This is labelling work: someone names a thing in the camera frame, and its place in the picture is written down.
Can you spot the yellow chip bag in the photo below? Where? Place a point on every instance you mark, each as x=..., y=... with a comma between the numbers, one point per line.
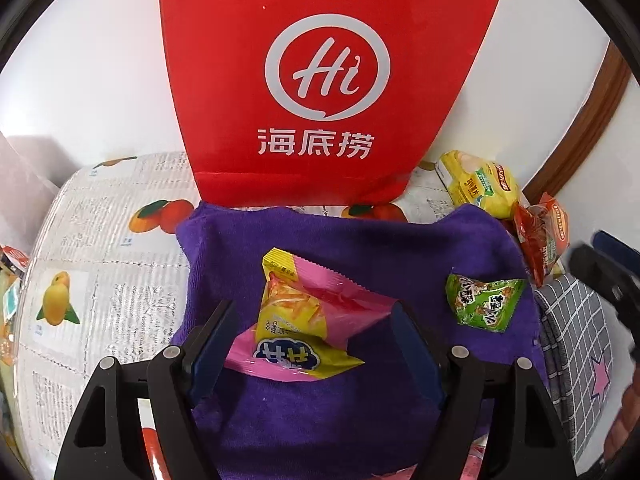
x=475, y=185

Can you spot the fruit print tablecloth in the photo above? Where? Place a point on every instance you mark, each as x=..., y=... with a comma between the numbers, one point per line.
x=100, y=220

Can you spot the grey checked cloth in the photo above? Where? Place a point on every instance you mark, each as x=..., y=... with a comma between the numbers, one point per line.
x=570, y=330

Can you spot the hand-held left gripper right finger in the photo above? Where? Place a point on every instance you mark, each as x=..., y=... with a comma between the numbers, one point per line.
x=415, y=356

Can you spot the white paper sheet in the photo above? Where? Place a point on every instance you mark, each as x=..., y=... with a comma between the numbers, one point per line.
x=25, y=175

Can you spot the green snack packet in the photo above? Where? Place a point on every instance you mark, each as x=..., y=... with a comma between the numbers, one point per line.
x=480, y=305

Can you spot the brown wooden door frame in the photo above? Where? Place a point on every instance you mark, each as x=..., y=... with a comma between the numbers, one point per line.
x=600, y=105

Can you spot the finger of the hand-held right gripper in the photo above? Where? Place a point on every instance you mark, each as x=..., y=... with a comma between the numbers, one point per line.
x=600, y=270

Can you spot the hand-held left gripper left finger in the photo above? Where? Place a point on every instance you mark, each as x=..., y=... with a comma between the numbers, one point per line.
x=210, y=356

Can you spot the orange chip bag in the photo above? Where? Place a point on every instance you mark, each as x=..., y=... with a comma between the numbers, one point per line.
x=537, y=240

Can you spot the red paper bag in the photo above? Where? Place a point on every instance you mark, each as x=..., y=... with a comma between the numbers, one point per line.
x=325, y=10

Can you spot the purple towel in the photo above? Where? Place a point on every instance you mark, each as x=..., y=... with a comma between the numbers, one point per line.
x=350, y=245

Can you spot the red white packet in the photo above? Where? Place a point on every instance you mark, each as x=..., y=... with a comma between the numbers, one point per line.
x=12, y=260

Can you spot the pink yellow snack packet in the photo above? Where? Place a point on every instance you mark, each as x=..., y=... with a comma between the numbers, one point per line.
x=300, y=310

